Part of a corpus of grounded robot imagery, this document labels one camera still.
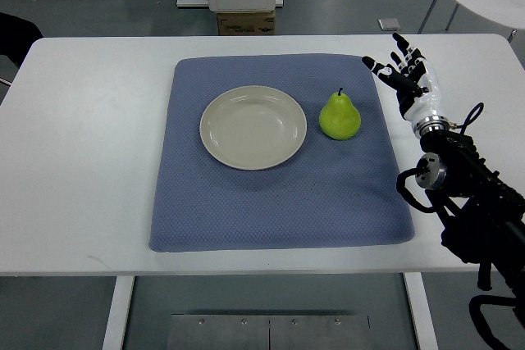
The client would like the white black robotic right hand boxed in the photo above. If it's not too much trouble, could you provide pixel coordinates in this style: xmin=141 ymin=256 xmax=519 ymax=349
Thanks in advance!
xmin=362 ymin=33 xmax=450 ymax=139

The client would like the green pear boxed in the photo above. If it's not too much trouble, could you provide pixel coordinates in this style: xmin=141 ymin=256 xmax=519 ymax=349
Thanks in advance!
xmin=318 ymin=88 xmax=362 ymax=140

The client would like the small grey floor plate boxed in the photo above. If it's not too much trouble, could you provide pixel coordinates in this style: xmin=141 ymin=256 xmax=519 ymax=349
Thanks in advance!
xmin=377 ymin=18 xmax=401 ymax=31

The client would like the beige round plate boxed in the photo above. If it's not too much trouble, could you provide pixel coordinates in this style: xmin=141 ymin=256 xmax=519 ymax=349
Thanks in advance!
xmin=199 ymin=85 xmax=308 ymax=170

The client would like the blue quilted mat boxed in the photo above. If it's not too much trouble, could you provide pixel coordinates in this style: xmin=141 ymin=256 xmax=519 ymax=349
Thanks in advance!
xmin=149 ymin=53 xmax=414 ymax=252

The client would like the brown cardboard box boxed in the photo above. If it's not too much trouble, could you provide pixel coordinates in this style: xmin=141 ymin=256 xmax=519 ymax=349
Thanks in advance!
xmin=217 ymin=11 xmax=276 ymax=36

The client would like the white table right leg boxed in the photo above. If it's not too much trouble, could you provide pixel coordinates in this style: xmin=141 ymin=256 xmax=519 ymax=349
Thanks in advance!
xmin=403 ymin=272 xmax=438 ymax=350

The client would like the white table leg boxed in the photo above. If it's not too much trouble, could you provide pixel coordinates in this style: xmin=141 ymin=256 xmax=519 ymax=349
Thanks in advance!
xmin=403 ymin=272 xmax=438 ymax=350
xmin=102 ymin=276 xmax=135 ymax=350

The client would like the white table left leg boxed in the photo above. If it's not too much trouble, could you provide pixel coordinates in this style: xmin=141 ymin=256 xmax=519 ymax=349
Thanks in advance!
xmin=102 ymin=276 xmax=135 ymax=350

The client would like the black object at left edge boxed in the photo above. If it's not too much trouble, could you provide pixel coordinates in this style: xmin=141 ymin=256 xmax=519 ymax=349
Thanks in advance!
xmin=1 ymin=12 xmax=43 ymax=68

